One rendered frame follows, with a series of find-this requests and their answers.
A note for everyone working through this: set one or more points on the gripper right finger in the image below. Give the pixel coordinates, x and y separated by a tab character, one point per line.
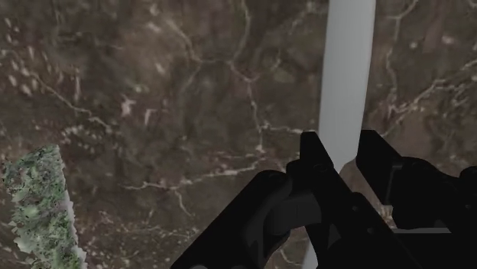
417	186

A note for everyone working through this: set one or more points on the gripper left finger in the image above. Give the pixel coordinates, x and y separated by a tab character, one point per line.
261	212

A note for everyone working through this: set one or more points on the long white rod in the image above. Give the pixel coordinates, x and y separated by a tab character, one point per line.
346	74

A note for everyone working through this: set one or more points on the green white mottled lump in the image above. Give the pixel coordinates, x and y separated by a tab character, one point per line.
41	208

